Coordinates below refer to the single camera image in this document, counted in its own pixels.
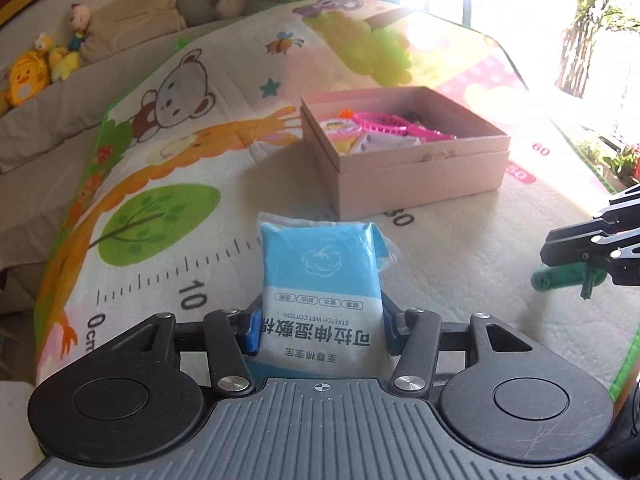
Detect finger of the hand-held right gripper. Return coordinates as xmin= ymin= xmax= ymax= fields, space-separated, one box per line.
xmin=592 ymin=187 xmax=640 ymax=235
xmin=542 ymin=224 xmax=640 ymax=287

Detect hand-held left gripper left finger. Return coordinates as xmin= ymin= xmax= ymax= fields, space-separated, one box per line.
xmin=114 ymin=296 xmax=265 ymax=397

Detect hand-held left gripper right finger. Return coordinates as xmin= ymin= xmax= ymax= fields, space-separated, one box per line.
xmin=377 ymin=290 xmax=533 ymax=395

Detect blue wet wipes packet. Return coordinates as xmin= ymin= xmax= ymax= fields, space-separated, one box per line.
xmin=247 ymin=212 xmax=398 ymax=378

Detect pink cardboard box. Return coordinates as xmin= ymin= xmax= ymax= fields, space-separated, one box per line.
xmin=299 ymin=86 xmax=512 ymax=215

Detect potted flowers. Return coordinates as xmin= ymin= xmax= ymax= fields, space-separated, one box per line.
xmin=602 ymin=142 xmax=640 ymax=181

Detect cartoon printed play mat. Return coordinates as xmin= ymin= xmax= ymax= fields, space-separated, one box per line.
xmin=32 ymin=0 xmax=640 ymax=411

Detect white dotted sachet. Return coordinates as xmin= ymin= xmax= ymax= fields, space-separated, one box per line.
xmin=350 ymin=132 xmax=417 ymax=154

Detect green leafy plant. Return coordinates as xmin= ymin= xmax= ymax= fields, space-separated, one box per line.
xmin=567 ymin=0 xmax=640 ymax=98

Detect yellow duck plush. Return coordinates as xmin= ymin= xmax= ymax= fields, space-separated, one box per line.
xmin=34 ymin=32 xmax=83 ymax=82

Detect beige folded blanket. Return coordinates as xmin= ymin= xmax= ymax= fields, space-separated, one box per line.
xmin=80 ymin=0 xmax=188 ymax=63

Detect yellow tiger plush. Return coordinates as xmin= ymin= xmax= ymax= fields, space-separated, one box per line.
xmin=0 ymin=52 xmax=53 ymax=108

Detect small doll figure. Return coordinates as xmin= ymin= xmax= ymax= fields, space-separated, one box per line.
xmin=67 ymin=2 xmax=93 ymax=51

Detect pale yellow round keychain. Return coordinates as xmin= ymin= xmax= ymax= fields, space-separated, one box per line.
xmin=320 ymin=117 xmax=356 ymax=136

